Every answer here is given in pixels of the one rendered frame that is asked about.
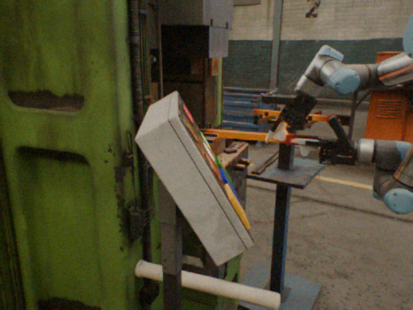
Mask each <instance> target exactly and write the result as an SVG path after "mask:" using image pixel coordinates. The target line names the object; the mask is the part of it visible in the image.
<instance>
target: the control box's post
mask: <svg viewBox="0 0 413 310"><path fill-rule="evenodd" d="M161 260H162V271H163V285H164V293H163V310H181V268H182V254H181V221H180V222H179V223H178V224H177V225H173V224H162V223H161Z"/></svg>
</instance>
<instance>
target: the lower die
mask: <svg viewBox="0 0 413 310"><path fill-rule="evenodd" d="M201 133H202V134H203V136H204V137H205V139H206V141H207V143H208V144H209V147H210V148H211V150H212V151H213V154H214V155H215V154H217V155H216V156H218V155H220V154H221V153H222V152H223V150H224V149H225V137H218V134H217V133H203V132H201Z"/></svg>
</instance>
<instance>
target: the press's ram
mask: <svg viewBox="0 0 413 310"><path fill-rule="evenodd" d="M232 21H233V0H161V27H198V26H209V27H217V28H222V29H228V30H231V29H232Z"/></svg>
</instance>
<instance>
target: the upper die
mask: <svg viewBox="0 0 413 310"><path fill-rule="evenodd" d="M161 55H162V57H187V58H216V57H227V55H228V29H222V28H217V27H209V26H198V27H161Z"/></svg>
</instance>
